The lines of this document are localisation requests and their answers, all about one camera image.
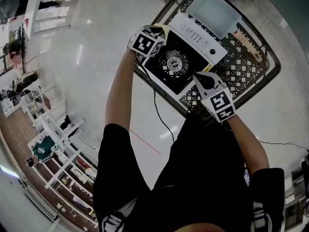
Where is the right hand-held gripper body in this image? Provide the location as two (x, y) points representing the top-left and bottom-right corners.
(200, 84), (237, 124)

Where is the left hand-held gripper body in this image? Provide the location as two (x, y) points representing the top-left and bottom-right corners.
(127, 25), (165, 58)

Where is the white portable gas stove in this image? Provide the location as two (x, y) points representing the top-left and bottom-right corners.
(141, 12), (228, 102)

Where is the person's right forearm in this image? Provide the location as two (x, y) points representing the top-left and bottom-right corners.
(225, 114), (270, 176)

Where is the person's left forearm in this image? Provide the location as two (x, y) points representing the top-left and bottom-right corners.
(105, 48), (138, 135)

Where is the dark lattice metal table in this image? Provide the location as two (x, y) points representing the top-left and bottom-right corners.
(134, 0), (282, 117)

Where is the pale blue plastic tray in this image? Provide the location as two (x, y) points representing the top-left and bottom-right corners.
(187, 0), (242, 40)

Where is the person's black shirt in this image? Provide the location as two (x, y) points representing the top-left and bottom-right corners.
(93, 117), (285, 232)

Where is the white shelving unit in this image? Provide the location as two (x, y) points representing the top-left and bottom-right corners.
(20, 86), (99, 227)

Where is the person's face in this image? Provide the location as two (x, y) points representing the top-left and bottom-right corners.
(173, 222), (242, 232)

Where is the wooden handle tool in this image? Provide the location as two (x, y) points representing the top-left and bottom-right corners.
(233, 29), (263, 63)

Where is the thin black cable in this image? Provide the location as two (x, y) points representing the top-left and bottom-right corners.
(136, 57), (176, 144)

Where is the black floor cable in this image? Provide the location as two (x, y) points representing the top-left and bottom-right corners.
(259, 140), (309, 152)

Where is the white harness strap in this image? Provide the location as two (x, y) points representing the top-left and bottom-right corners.
(243, 169), (272, 232)
(100, 197), (138, 232)

